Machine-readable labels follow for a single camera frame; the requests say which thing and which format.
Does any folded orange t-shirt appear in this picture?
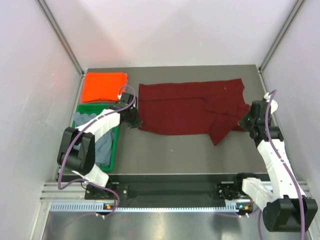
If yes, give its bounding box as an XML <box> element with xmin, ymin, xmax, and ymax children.
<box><xmin>82</xmin><ymin>72</ymin><xmax>129</xmax><ymax>103</ymax></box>

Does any left aluminium corner post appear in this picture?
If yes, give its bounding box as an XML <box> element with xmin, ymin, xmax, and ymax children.
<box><xmin>34</xmin><ymin>0</ymin><xmax>85</xmax><ymax>76</ymax></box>

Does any green plastic bin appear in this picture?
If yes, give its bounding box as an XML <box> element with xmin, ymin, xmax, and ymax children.
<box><xmin>72</xmin><ymin>103</ymin><xmax>119</xmax><ymax>173</ymax></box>

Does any dark red t-shirt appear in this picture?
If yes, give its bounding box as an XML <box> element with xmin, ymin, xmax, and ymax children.
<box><xmin>138</xmin><ymin>78</ymin><xmax>249</xmax><ymax>145</ymax></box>

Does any crumpled grey-blue t-shirt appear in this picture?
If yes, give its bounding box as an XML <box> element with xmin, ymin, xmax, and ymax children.
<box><xmin>73</xmin><ymin>111</ymin><xmax>115</xmax><ymax>167</ymax></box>

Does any aluminium corner post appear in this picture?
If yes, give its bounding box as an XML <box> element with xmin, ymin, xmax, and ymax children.
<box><xmin>257</xmin><ymin>0</ymin><xmax>306</xmax><ymax>74</ymax></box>
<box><xmin>34</xmin><ymin>0</ymin><xmax>85</xmax><ymax>76</ymax></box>

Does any purple cable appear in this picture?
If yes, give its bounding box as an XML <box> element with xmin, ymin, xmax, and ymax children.
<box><xmin>239</xmin><ymin>89</ymin><xmax>307</xmax><ymax>240</ymax></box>
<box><xmin>57</xmin><ymin>85</ymin><xmax>138</xmax><ymax>218</ymax></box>

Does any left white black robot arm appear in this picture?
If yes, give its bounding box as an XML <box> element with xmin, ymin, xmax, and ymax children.
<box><xmin>57</xmin><ymin>92</ymin><xmax>142</xmax><ymax>199</ymax></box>

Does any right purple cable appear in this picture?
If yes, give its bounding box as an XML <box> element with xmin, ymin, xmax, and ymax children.
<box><xmin>239</xmin><ymin>89</ymin><xmax>307</xmax><ymax>240</ymax></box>

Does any right aluminium corner post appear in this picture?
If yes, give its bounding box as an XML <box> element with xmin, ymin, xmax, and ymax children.
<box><xmin>257</xmin><ymin>0</ymin><xmax>306</xmax><ymax>74</ymax></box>

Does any slotted grey cable duct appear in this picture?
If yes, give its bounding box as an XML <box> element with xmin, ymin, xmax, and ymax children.
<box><xmin>50</xmin><ymin>201</ymin><xmax>254</xmax><ymax>213</ymax></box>

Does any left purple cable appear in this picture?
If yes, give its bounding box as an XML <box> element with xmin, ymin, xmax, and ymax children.
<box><xmin>57</xmin><ymin>85</ymin><xmax>138</xmax><ymax>218</ymax></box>

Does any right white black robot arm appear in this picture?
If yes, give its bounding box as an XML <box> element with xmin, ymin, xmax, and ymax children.
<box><xmin>233</xmin><ymin>99</ymin><xmax>318</xmax><ymax>232</ymax></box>

